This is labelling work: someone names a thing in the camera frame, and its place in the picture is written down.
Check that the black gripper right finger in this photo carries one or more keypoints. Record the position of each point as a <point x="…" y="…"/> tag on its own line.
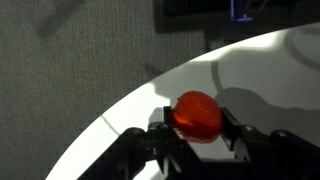
<point x="276" y="156"/>

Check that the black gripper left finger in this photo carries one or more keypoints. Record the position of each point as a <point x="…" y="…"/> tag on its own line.
<point x="146" y="156"/>

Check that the red toy strawberry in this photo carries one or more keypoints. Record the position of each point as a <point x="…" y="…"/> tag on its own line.
<point x="196" y="116"/>

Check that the black device with blue light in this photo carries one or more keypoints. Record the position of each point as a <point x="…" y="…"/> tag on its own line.
<point x="200" y="15"/>

